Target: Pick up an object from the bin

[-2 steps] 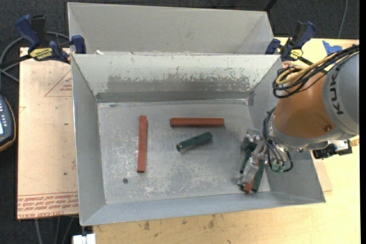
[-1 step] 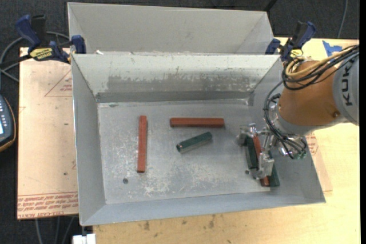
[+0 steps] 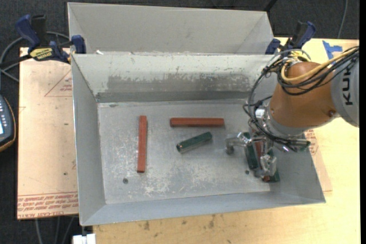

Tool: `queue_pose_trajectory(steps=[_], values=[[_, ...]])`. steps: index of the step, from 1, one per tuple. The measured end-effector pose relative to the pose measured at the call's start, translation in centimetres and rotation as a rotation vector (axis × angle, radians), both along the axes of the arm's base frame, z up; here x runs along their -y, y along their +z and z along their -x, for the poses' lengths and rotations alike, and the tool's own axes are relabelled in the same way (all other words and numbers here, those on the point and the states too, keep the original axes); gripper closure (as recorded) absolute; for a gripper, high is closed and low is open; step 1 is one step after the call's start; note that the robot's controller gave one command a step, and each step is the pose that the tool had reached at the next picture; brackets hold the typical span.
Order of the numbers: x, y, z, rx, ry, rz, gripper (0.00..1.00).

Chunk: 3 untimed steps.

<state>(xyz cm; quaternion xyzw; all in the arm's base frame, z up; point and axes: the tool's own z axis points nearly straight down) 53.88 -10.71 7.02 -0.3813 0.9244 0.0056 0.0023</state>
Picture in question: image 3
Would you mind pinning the dark green flat block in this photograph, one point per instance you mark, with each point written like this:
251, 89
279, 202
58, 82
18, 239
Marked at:
251, 157
194, 142

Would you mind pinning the black cylinder on white bracket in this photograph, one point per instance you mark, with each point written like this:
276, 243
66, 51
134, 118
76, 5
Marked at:
298, 144

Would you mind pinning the grey metal bin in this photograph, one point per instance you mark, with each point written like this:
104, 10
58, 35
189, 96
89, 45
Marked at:
171, 168

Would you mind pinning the brown cardboard board red print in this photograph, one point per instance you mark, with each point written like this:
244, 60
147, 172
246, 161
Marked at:
45, 128

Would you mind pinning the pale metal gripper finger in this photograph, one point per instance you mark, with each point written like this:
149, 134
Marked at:
232, 142
243, 137

